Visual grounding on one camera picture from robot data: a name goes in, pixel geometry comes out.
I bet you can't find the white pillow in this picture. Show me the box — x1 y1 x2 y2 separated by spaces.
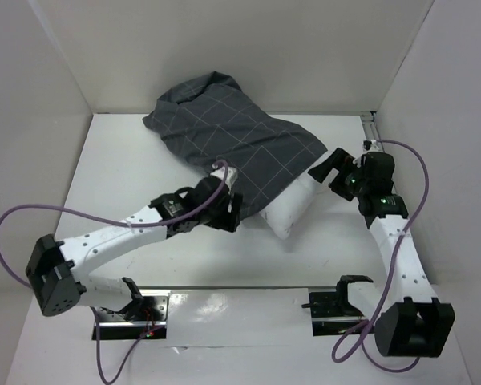
259 172 320 240

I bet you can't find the dark grey checked pillowcase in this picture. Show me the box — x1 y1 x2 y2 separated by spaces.
143 71 326 219

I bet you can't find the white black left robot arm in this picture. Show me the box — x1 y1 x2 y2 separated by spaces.
26 168 242 320

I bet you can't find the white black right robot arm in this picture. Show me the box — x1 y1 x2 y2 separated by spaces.
306 140 455 358

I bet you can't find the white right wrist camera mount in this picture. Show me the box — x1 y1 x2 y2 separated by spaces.
352 140 381 168

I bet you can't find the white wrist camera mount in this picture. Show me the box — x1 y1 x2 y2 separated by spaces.
210 165 238 191
352 140 381 168

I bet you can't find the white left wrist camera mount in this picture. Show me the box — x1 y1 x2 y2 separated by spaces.
210 165 238 191

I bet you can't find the aluminium frame rail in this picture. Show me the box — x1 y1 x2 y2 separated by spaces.
360 111 385 152

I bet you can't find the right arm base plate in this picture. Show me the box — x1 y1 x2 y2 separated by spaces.
301 289 366 337

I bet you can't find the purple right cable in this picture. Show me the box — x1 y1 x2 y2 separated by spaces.
330 139 430 374

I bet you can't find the purple cable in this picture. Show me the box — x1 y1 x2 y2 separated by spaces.
0 160 229 384
330 139 430 374

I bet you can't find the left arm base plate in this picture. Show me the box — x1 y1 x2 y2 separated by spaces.
97 288 170 341

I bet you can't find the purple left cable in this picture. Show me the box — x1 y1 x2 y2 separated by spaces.
0 160 229 384

